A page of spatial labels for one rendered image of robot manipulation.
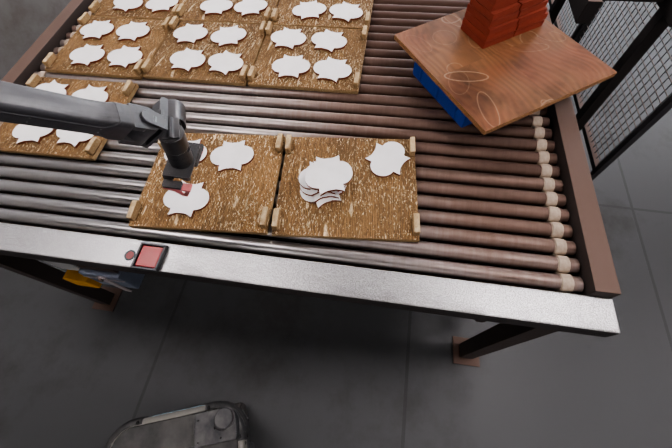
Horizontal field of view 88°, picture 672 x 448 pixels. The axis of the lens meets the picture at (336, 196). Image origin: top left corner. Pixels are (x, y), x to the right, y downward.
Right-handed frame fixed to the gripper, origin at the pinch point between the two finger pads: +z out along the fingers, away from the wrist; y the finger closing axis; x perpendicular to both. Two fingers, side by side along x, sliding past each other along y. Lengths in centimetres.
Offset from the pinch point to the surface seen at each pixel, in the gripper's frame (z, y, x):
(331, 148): 3.8, 20.0, -38.1
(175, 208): 11.5, -3.9, 5.4
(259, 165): 8.1, 12.7, -16.3
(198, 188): 10.5, 3.1, 0.4
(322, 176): -0.4, 6.3, -35.9
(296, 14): 6, 89, -19
